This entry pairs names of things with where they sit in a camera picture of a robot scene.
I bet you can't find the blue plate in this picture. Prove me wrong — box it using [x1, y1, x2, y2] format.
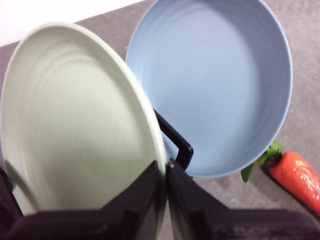
[124, 0, 294, 179]

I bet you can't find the green plate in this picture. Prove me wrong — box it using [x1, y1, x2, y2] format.
[0, 21, 168, 240]

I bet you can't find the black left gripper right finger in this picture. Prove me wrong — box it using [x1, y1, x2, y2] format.
[166, 159, 320, 240]

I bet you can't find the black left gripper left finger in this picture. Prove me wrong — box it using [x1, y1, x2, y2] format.
[4, 161, 161, 240]

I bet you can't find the orange toy carrot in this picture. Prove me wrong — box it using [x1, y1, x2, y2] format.
[240, 138, 320, 216]

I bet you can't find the black plate rack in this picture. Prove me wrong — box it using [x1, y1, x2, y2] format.
[153, 108, 195, 174]

